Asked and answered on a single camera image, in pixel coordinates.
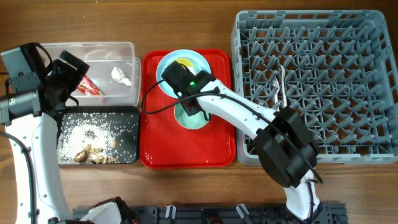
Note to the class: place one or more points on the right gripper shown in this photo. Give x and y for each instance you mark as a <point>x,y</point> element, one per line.
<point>191,112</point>

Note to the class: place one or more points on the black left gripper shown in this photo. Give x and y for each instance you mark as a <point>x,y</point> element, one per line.
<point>74,76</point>

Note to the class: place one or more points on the red strawberry snack wrapper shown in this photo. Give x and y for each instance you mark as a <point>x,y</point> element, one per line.
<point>88,88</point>

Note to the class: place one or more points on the pale green bowl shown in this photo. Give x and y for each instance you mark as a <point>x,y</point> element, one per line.
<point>193,122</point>

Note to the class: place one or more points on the white napkin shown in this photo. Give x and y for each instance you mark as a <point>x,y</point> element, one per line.
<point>119,76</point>

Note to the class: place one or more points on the white plastic spoon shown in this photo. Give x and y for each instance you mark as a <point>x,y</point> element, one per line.
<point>284,96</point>

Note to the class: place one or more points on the white plastic fork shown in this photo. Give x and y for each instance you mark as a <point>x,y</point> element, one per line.
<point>276,86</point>

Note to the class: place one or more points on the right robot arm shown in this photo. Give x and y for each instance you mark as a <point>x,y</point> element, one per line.
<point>284,145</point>

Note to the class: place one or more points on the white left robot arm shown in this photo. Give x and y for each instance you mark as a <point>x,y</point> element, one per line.
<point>36,93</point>

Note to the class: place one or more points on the grey dishwasher rack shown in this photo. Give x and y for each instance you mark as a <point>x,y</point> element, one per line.
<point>341,76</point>

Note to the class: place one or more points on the yellow plastic cup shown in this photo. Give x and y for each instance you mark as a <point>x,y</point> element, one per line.
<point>186,62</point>

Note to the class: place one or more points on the light blue plate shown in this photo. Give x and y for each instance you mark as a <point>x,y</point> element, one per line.
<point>198,61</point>

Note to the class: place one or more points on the clear plastic bin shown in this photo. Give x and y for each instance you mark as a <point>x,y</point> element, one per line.
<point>103,57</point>

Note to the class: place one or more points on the black plastic tray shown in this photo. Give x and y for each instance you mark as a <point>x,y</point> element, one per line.
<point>130,137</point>

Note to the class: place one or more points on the red serving tray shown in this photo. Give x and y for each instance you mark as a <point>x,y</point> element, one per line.
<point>165,144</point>

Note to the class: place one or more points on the spilled rice grains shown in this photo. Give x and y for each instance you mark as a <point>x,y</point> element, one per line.
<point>81,137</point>

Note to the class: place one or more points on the brown food scraps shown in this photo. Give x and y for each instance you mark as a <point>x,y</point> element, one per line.
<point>88,154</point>

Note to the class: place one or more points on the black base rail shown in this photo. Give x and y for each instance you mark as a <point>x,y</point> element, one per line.
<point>328,213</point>

